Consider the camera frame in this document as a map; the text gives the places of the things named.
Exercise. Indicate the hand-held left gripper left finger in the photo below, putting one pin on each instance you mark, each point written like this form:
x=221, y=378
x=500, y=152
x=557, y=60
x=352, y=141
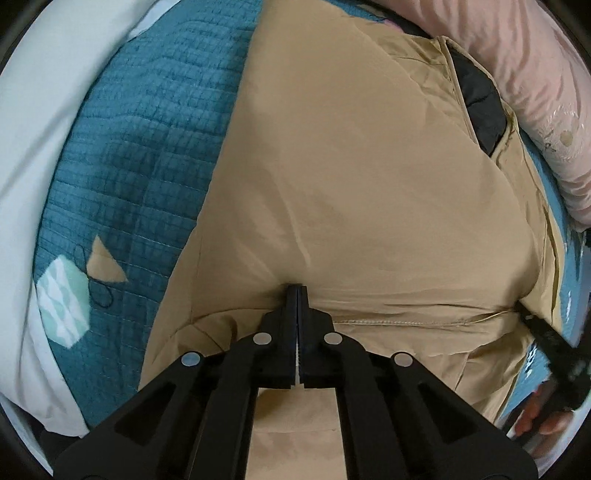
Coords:
x=291, y=323

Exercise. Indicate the teal quilted blanket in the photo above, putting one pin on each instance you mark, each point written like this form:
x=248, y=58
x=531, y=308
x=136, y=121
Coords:
x=152, y=138

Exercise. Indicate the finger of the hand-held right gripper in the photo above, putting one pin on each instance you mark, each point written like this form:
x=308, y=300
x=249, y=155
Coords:
x=538, y=327

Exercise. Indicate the person's right hand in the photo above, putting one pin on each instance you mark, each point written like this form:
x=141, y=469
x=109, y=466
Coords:
x=554, y=422

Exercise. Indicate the pink pillow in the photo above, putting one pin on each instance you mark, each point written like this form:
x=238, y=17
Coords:
x=521, y=69

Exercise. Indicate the tan jacket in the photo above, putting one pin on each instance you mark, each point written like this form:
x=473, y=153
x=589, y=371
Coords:
x=360, y=184

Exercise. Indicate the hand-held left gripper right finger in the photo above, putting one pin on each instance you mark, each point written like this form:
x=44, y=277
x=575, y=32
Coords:
x=304, y=323

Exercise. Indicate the white bed sheet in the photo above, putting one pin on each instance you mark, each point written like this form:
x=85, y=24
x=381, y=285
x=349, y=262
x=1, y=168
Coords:
x=41, y=115

